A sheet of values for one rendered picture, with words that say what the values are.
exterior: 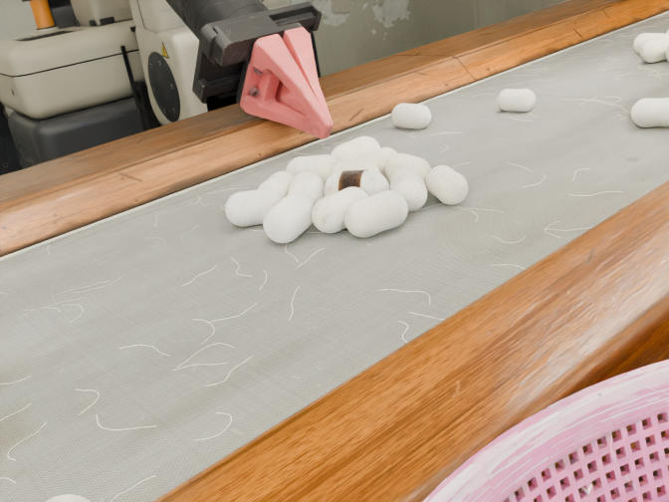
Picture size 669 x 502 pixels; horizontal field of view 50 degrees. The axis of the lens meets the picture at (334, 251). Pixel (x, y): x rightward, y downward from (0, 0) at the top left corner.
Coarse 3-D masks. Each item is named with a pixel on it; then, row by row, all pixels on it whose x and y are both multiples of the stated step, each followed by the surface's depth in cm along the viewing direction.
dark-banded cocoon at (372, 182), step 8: (336, 176) 41; (368, 176) 40; (376, 176) 40; (328, 184) 41; (336, 184) 41; (360, 184) 40; (368, 184) 40; (376, 184) 40; (384, 184) 40; (328, 192) 41; (368, 192) 40; (376, 192) 40
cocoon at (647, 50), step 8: (648, 40) 63; (656, 40) 63; (664, 40) 63; (640, 48) 64; (648, 48) 63; (656, 48) 63; (664, 48) 63; (640, 56) 64; (648, 56) 63; (656, 56) 63; (664, 56) 63
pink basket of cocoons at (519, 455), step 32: (608, 384) 18; (640, 384) 18; (544, 416) 18; (576, 416) 18; (608, 416) 18; (640, 416) 19; (512, 448) 17; (544, 448) 17; (576, 448) 18; (608, 448) 18; (640, 448) 19; (448, 480) 16; (480, 480) 16; (512, 480) 17; (544, 480) 18; (576, 480) 18; (608, 480) 18
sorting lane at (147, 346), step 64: (576, 64) 69; (640, 64) 64; (384, 128) 58; (448, 128) 55; (512, 128) 52; (576, 128) 49; (640, 128) 47; (192, 192) 50; (512, 192) 40; (576, 192) 39; (640, 192) 37; (64, 256) 42; (128, 256) 41; (192, 256) 39; (256, 256) 38; (320, 256) 36; (384, 256) 35; (448, 256) 34; (512, 256) 33; (0, 320) 36; (64, 320) 34; (128, 320) 33; (192, 320) 32; (256, 320) 31; (320, 320) 30; (384, 320) 29; (0, 384) 30; (64, 384) 29; (128, 384) 28; (192, 384) 27; (256, 384) 27; (320, 384) 26; (0, 448) 25; (64, 448) 25; (128, 448) 24; (192, 448) 24
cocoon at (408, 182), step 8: (408, 168) 41; (392, 176) 41; (400, 176) 40; (408, 176) 40; (416, 176) 40; (392, 184) 40; (400, 184) 39; (408, 184) 39; (416, 184) 39; (424, 184) 40; (400, 192) 39; (408, 192) 39; (416, 192) 39; (424, 192) 39; (408, 200) 39; (416, 200) 39; (424, 200) 39; (408, 208) 39; (416, 208) 39
